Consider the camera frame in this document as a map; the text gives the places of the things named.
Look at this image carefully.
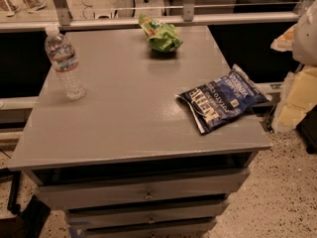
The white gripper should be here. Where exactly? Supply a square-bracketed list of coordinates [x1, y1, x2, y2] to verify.
[270, 0, 317, 133]

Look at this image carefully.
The blue kettle chip bag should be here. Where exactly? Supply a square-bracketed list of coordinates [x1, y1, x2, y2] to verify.
[177, 64, 272, 134]

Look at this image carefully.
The clear plastic water bottle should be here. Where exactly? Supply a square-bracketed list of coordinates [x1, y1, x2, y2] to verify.
[45, 24, 86, 100]

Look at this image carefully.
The grey metal railing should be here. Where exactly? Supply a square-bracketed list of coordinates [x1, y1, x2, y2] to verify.
[0, 0, 317, 34]

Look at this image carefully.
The green chip bag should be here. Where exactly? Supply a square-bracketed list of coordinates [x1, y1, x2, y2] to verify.
[139, 14, 182, 53]

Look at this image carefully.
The bottom grey drawer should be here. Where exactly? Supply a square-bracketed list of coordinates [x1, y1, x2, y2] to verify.
[84, 218, 216, 238]

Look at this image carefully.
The grey drawer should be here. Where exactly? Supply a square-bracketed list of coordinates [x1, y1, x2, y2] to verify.
[36, 168, 250, 210]
[66, 200, 229, 229]
[84, 218, 216, 238]

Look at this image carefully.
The grey drawer cabinet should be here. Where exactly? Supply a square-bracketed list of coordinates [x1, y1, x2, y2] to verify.
[7, 25, 272, 238]

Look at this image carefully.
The middle grey drawer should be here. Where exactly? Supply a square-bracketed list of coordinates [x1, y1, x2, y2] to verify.
[66, 200, 229, 229]

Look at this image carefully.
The top grey drawer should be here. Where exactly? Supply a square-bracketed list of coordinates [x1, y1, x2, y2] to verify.
[36, 168, 250, 210]

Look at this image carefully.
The black stand on floor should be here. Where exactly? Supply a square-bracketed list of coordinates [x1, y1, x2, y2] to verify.
[0, 149, 52, 238]

